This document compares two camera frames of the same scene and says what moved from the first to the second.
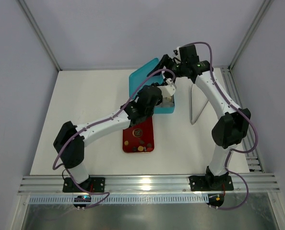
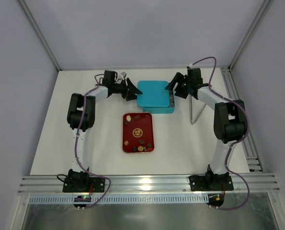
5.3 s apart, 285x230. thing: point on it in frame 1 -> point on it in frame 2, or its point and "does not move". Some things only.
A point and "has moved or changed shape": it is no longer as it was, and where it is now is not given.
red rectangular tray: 139,138 does not move
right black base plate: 203,183 does not move
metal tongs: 196,120 does not move
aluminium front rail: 53,185 does not move
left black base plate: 95,184 does not move
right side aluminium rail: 253,160 does not move
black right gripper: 168,63 -> 180,85
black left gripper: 158,96 -> 127,88
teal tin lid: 136,78 has moved or changed shape
